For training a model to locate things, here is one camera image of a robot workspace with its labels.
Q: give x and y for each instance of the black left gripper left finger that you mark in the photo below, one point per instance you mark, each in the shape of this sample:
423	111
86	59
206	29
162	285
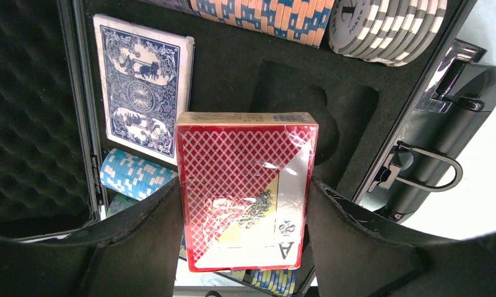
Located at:
132	253

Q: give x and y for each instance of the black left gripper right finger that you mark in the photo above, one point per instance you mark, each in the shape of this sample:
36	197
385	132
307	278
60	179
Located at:
359	253

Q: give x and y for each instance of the red playing card deck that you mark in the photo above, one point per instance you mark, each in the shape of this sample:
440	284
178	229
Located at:
244	181

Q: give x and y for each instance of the black poker set case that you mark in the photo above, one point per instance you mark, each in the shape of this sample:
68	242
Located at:
51	113

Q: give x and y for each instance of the light blue chip stack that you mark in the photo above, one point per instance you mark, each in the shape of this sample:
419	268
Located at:
132	176

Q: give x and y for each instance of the blue playing card deck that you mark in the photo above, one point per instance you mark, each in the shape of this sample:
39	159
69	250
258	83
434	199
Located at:
145	77

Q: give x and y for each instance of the grey white chip stack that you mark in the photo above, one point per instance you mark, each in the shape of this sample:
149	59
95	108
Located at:
386	31

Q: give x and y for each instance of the purple orange chip stack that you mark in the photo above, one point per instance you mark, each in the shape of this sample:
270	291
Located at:
301	21

